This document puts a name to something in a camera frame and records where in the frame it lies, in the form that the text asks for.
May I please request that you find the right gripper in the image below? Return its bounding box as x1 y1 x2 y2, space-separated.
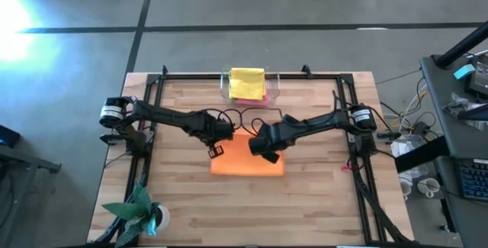
248 121 293 164

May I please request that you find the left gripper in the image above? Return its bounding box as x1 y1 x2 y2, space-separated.
200 112 236 160

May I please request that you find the orange microfiber towel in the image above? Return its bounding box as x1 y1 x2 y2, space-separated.
209 132 286 178

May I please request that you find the pink microfiber towel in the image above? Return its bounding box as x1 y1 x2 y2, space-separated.
234 94 270 107

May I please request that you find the yellow microfiber towel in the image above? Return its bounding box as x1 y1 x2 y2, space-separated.
228 67 267 101

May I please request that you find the clear plastic bin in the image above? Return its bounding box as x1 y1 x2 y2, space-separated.
220 66 281 108

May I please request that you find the white plant pot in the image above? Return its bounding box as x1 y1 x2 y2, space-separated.
154 203 172 234

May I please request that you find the artificial green plant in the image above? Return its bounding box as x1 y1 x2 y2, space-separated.
101 181 163 247

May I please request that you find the white mug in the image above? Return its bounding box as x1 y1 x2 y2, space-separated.
417 177 441 198
398 177 413 199

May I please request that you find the black power adapter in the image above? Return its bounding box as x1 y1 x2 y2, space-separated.
413 121 432 137

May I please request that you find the grey side desk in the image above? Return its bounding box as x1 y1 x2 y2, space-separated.
419 53 488 248

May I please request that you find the black floor stand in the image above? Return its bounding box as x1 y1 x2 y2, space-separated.
0 124 62 248

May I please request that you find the clear plastic bag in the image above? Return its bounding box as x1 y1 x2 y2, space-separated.
444 92 488 130

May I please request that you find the black backlit keyboard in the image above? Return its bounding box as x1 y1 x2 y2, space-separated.
458 158 488 202

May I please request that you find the cyan box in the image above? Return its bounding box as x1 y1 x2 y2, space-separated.
452 63 477 81

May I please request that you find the black pole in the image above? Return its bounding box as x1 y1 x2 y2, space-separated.
435 21 488 69

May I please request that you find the black electronic device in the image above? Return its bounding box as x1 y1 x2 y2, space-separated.
464 53 488 100

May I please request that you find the black metal table frame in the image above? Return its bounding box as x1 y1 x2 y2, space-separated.
124 64 415 247

